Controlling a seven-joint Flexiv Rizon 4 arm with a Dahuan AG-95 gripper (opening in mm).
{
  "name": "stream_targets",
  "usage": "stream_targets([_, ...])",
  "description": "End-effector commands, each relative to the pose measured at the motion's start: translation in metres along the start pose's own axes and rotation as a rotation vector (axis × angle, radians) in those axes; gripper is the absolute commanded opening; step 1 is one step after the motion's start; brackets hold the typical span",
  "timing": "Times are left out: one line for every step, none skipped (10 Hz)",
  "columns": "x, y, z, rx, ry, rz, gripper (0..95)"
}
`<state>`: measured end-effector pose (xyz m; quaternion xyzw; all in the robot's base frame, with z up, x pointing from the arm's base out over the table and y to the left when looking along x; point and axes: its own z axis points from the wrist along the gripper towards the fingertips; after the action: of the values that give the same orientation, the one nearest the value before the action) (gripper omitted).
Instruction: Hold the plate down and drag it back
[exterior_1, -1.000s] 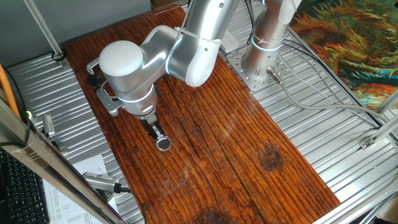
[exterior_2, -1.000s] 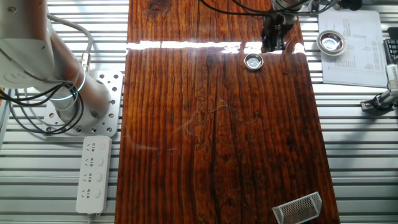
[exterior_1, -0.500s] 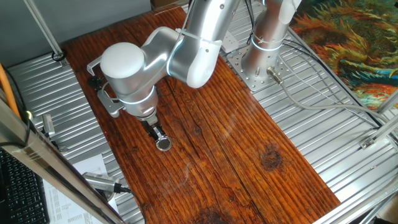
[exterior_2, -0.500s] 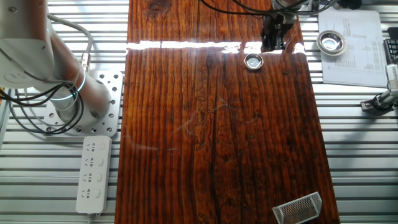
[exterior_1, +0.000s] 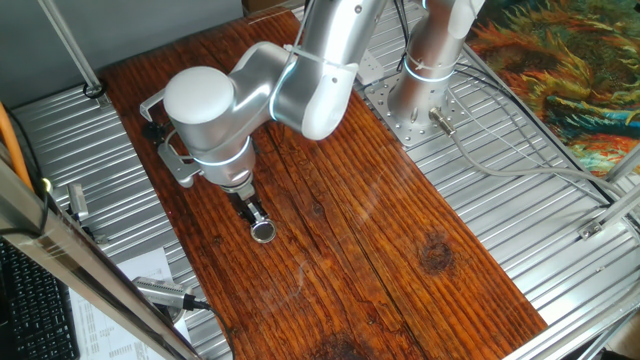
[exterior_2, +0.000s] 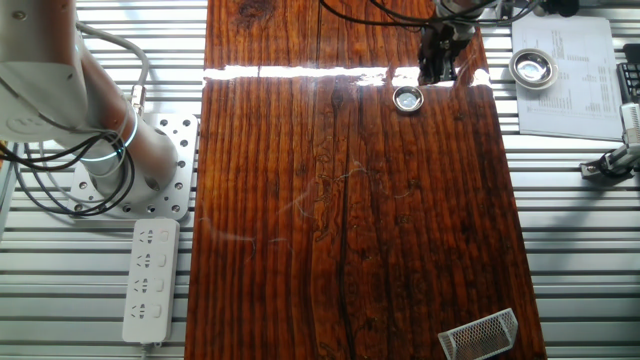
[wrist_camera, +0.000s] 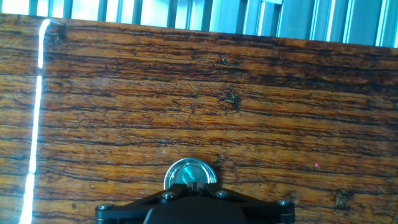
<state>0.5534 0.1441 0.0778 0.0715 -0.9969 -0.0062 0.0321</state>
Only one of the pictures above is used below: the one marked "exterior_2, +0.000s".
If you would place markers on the white mesh bent rack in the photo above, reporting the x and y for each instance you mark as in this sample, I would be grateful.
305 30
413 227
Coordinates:
480 337

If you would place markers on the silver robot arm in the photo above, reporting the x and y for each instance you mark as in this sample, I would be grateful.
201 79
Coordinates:
75 100

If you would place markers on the small round steel plate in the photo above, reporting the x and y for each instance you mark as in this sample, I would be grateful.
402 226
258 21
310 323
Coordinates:
408 98

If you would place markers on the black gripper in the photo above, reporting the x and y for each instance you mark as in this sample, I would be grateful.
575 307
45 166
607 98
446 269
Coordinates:
440 42

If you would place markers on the shiny steel bowl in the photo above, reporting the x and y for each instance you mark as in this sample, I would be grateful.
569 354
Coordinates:
532 67

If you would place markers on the white power strip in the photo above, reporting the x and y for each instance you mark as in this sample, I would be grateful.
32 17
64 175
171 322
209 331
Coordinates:
150 280

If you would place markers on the black keyboard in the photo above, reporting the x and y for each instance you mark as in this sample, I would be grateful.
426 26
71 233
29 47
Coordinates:
631 80

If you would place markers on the wood grain table mat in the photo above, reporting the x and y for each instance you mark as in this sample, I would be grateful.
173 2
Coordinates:
300 225

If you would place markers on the black clip microphone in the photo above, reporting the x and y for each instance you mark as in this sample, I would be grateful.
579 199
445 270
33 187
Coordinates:
562 6

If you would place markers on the printed paper sheet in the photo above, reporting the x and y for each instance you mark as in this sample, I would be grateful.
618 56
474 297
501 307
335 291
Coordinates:
575 110

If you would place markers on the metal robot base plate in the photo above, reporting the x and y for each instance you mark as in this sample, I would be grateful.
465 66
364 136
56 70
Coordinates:
185 130

